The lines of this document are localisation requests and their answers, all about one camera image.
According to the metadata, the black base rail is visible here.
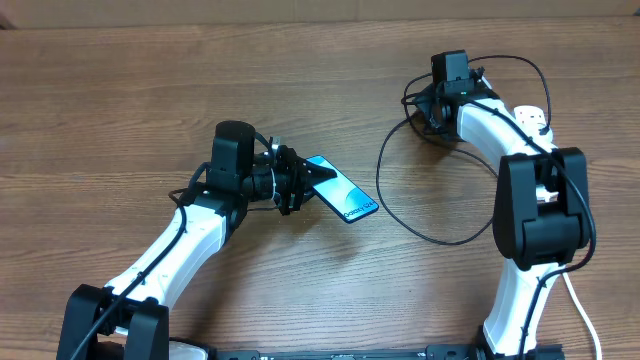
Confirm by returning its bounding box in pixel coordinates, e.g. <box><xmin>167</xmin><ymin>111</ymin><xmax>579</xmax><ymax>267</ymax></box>
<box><xmin>209</xmin><ymin>343</ymin><xmax>566</xmax><ymax>360</ymax></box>

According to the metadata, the Samsung Galaxy smartphone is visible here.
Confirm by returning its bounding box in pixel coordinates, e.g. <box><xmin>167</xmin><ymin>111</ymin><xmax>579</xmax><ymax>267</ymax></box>
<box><xmin>308</xmin><ymin>155</ymin><xmax>379</xmax><ymax>223</ymax></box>

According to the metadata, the black USB charging cable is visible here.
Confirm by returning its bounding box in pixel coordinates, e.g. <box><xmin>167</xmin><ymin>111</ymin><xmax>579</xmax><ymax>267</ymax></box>
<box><xmin>375</xmin><ymin>54</ymin><xmax>552</xmax><ymax>247</ymax></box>

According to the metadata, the white power strip cord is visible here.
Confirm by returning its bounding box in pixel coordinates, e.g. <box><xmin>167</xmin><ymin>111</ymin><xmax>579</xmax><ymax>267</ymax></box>
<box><xmin>562</xmin><ymin>272</ymin><xmax>604</xmax><ymax>360</ymax></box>

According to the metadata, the white power strip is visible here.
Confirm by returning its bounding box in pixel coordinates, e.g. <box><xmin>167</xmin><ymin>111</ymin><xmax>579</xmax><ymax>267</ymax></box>
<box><xmin>513</xmin><ymin>105</ymin><xmax>555</xmax><ymax>151</ymax></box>

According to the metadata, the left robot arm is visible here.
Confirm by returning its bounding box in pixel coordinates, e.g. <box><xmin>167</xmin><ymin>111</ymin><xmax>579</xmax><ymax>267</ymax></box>
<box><xmin>57</xmin><ymin>121</ymin><xmax>336</xmax><ymax>360</ymax></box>

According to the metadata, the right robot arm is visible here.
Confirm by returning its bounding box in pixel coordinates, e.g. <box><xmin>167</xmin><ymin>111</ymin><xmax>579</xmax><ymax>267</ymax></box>
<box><xmin>407</xmin><ymin>50</ymin><xmax>596</xmax><ymax>359</ymax></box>

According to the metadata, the cardboard backdrop panel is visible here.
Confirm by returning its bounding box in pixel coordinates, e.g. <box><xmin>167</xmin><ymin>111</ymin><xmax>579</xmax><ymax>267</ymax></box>
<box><xmin>1</xmin><ymin>0</ymin><xmax>639</xmax><ymax>29</ymax></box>

